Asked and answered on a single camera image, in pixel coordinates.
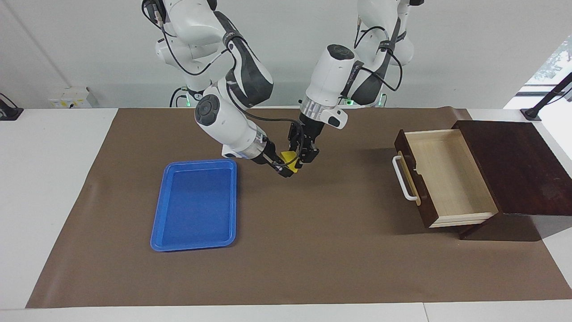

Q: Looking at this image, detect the black base cable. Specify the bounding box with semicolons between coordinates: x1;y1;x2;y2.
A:
169;87;188;108

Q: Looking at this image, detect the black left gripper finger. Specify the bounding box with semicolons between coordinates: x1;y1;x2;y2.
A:
288;122;306;155
299;145;321;169

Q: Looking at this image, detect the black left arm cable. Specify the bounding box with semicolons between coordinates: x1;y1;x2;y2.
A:
354;17;404;93

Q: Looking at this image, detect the brown table mat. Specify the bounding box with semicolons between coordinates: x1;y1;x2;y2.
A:
26;106;572;309

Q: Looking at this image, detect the dark wooden cabinet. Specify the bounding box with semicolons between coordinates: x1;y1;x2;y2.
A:
451;119;572;241

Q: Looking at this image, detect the wooden drawer with white handle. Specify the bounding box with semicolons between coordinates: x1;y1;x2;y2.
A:
392;128;500;229

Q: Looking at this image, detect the black clamp stand with pole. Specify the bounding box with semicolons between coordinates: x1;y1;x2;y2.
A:
520;72;572;122

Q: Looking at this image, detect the blue plastic tray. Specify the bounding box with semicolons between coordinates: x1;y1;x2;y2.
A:
150;158;238;252

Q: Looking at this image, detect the black table clamp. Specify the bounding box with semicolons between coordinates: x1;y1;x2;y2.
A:
0;93;24;122

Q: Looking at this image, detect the yellow cube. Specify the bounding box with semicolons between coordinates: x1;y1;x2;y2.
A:
280;150;299;173

